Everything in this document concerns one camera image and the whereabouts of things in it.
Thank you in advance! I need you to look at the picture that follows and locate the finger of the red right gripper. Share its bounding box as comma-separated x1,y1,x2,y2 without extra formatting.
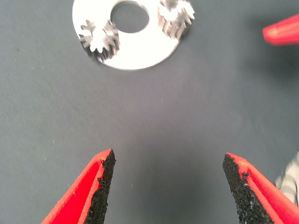
263,14,299,45

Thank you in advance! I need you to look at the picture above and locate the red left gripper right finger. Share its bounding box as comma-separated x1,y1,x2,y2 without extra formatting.
222,153,299,224

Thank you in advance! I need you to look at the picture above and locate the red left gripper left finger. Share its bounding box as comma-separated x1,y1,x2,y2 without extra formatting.
41,148,116,224

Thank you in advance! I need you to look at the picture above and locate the steel planetary gear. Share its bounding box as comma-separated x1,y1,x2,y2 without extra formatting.
157,0,195,40
79,20,121,63

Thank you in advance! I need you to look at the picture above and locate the round metal carrier plate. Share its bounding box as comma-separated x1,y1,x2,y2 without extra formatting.
71,0,181,70

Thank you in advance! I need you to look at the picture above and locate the grey white striped object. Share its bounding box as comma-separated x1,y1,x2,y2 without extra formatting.
275,151,299,206

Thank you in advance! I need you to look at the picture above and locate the dark grey table cloth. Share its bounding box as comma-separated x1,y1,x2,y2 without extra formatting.
0,0,299,224

